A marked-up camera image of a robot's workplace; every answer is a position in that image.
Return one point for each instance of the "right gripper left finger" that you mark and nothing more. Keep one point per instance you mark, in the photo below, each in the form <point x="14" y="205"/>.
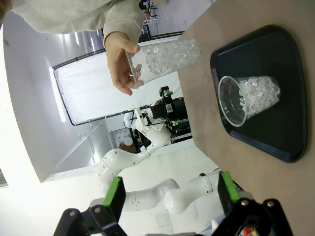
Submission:
<point x="114" y="196"/>

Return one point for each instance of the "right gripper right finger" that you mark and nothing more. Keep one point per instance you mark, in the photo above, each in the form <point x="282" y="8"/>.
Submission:
<point x="227" y="194"/>

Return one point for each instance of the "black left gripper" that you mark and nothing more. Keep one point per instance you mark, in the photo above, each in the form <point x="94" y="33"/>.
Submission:
<point x="176" y="108"/>

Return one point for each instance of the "clear plastic cup with ice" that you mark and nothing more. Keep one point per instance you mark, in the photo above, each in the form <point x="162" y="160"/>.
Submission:
<point x="169" y="59"/>
<point x="261" y="96"/>

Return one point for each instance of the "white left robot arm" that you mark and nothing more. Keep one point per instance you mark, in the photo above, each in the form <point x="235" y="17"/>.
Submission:
<point x="115" y="159"/>

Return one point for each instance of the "person's right forearm cream sleeve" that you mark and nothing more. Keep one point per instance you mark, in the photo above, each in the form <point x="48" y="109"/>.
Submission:
<point x="123" y="19"/>

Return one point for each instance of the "person's right hand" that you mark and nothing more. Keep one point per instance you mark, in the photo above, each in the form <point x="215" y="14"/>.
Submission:
<point x="118" y="64"/>

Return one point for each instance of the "black plastic serving tray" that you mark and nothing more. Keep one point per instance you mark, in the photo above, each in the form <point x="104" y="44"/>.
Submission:
<point x="290" y="110"/>

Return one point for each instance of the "person in cream sweatshirt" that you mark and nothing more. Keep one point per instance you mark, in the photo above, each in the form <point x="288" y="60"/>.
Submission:
<point x="61" y="14"/>

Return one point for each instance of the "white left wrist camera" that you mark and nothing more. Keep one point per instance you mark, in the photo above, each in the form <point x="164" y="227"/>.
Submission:
<point x="141" y="118"/>

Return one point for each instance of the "white backdrop screen black frame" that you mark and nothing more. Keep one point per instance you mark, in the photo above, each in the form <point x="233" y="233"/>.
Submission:
<point x="86" y="93"/>

